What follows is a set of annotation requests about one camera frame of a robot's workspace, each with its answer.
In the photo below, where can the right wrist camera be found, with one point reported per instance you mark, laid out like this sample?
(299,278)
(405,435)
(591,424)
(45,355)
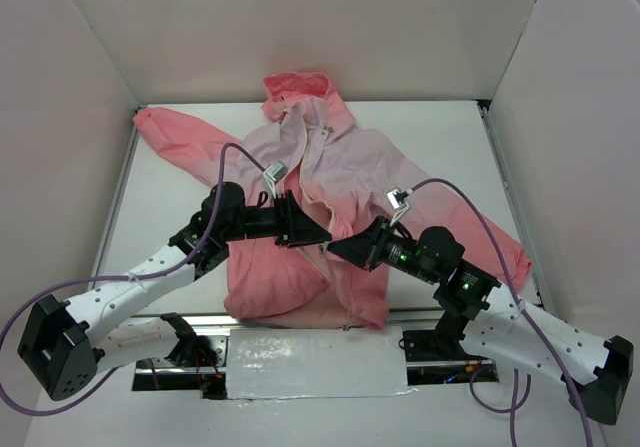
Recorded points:
(398,200)

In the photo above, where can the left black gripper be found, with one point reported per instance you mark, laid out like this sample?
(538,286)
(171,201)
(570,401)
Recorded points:
(288,218)

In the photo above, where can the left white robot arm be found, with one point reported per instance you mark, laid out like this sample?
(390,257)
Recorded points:
(66,343)

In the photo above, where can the white foil tape patch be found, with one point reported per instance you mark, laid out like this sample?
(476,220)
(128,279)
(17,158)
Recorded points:
(284,364)

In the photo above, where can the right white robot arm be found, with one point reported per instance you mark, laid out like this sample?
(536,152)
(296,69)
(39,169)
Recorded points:
(481,318)

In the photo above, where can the right aluminium table rail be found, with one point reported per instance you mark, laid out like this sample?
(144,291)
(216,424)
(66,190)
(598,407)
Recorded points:
(538,280)

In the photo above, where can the front aluminium table rail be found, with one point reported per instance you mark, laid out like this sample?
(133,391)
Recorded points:
(396,317)

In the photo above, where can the pink hooded zip jacket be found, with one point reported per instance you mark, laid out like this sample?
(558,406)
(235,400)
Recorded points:
(339,174)

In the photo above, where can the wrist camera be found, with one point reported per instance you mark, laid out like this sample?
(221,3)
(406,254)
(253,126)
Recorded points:
(398,200)
(272,175)

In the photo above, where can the aluminium table rail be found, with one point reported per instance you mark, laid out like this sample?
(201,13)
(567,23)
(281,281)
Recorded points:
(538,280)
(396,317)
(114,208)

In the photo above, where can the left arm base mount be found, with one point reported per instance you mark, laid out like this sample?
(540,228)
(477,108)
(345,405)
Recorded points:
(195,363)

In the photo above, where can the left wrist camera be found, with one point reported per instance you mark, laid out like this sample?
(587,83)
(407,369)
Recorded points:
(272,175)

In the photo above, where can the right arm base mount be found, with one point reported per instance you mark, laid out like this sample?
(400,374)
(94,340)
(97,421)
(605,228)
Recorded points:
(430,360)

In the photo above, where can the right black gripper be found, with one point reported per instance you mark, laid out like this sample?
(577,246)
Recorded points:
(375,245)

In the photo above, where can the left aluminium table rail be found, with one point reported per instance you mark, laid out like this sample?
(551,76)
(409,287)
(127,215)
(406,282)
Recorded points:
(114,208)

